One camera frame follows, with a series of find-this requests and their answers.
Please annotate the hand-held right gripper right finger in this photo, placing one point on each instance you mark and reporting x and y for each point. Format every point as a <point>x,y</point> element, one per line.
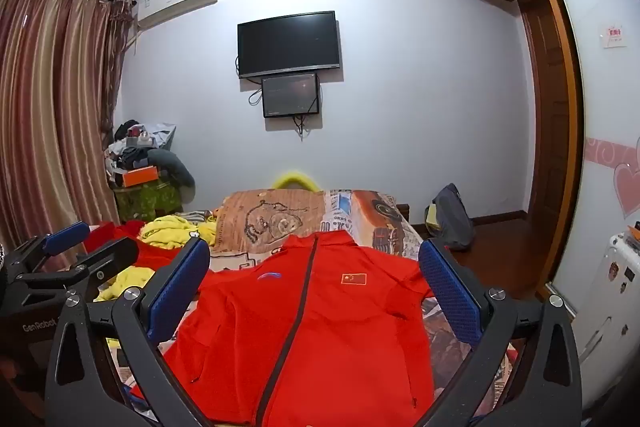
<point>450,294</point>

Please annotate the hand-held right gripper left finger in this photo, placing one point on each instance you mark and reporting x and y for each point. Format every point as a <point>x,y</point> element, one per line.
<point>180,289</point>

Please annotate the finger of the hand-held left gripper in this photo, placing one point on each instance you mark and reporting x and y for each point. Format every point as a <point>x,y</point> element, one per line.
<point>67,237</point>
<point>117,252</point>

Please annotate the red zip jacket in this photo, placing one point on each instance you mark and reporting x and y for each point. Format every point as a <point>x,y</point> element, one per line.
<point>310,332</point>

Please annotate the red cloth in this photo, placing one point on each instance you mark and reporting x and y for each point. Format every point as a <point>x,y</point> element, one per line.
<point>150,252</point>

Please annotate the yellow printed garment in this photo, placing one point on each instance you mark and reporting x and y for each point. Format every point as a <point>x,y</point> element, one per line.
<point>170,229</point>

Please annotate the green printed cloth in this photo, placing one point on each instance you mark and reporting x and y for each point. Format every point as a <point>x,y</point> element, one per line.
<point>147,202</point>

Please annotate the grey bag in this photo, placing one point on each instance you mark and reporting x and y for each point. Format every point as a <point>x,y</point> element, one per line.
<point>452,219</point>

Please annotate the orange box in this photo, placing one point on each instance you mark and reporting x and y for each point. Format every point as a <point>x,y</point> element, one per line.
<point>141,177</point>

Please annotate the wooden bed footboard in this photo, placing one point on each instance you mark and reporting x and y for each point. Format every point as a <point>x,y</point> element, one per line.
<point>403,211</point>

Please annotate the grey cushion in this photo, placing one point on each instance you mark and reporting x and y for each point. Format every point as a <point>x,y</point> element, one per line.
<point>175,164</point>

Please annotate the pile of clutter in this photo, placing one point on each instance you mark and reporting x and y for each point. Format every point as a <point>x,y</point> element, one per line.
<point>132,147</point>

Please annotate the printed blanket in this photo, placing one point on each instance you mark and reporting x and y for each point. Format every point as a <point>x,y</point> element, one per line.
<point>280,217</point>

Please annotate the striped brown curtain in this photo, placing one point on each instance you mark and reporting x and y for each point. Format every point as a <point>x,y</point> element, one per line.
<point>55,107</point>

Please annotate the white appliance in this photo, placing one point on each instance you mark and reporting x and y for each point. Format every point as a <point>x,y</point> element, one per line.
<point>607,307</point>

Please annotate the yellow hoop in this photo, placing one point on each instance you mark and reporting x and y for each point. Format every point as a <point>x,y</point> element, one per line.
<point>295,179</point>

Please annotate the wooden door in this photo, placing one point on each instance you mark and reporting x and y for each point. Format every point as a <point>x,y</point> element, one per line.
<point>542,107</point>

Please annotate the small black monitor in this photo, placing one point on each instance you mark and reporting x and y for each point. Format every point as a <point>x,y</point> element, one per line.
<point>291,96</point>

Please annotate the red and white sticker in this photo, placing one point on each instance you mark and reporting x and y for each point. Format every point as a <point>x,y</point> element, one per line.
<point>613,36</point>

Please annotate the black wall television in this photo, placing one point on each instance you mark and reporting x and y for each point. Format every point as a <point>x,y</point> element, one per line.
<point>289,43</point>

